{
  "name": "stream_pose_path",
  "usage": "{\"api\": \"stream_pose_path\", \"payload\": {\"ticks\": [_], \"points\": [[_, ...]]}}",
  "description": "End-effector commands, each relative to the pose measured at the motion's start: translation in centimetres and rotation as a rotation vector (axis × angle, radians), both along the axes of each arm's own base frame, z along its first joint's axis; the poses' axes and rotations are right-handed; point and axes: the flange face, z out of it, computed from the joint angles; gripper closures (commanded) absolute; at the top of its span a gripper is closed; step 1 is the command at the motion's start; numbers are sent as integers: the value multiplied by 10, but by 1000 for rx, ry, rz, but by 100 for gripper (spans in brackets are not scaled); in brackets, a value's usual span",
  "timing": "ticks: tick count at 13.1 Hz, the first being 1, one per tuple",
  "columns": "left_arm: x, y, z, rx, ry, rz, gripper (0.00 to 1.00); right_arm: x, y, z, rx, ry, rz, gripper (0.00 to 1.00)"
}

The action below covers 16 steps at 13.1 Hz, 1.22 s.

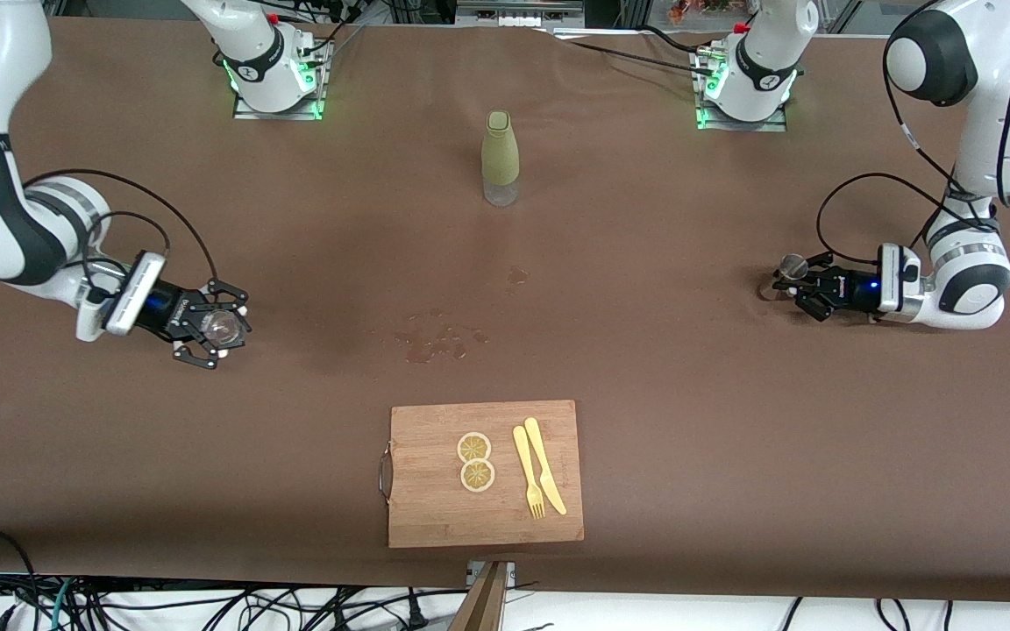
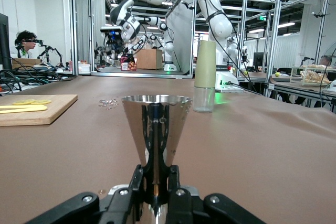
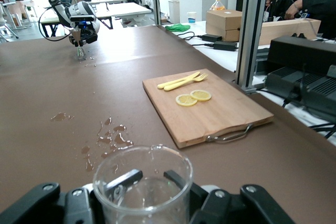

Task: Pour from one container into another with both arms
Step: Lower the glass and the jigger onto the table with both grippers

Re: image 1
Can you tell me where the long black base cable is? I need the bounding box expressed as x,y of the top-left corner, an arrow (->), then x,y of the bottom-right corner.
558,37 -> 721,80

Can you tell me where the short black base cable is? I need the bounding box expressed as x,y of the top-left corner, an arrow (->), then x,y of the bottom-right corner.
637,25 -> 716,55

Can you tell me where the green cable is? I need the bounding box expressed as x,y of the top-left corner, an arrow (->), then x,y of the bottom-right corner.
51,580 -> 78,631

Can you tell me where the grey power strip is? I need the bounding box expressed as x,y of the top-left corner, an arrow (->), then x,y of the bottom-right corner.
457,0 -> 585,29

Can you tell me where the metal post bracket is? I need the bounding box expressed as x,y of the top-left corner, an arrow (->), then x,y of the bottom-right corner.
467,561 -> 516,590

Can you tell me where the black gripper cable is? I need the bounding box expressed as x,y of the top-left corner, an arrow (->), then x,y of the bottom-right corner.
816,0 -> 1010,264
23,169 -> 217,303

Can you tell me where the clear glass cup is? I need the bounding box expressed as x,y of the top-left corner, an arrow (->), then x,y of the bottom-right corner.
203,308 -> 243,347

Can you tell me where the steel double jigger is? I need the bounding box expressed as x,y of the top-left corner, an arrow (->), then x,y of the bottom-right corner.
772,253 -> 813,294

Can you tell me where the wooden cutting board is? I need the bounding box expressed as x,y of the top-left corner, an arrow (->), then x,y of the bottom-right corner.
380,400 -> 585,549

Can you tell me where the brown table cover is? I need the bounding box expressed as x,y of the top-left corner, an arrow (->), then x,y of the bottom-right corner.
0,16 -> 1010,606

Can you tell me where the green sleeved glass bottle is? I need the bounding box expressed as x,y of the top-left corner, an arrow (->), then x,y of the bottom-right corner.
481,110 -> 521,208

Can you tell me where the yellow plastic fork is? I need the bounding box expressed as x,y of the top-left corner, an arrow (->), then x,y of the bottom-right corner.
513,425 -> 546,520

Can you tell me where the yellow plastic knife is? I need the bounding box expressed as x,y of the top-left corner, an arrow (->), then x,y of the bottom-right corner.
523,417 -> 568,516

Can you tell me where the wooden post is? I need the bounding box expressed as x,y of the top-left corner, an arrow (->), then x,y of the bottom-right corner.
448,561 -> 510,631

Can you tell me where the large spilled liquid puddle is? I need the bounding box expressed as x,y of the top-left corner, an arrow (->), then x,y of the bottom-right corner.
393,307 -> 490,363

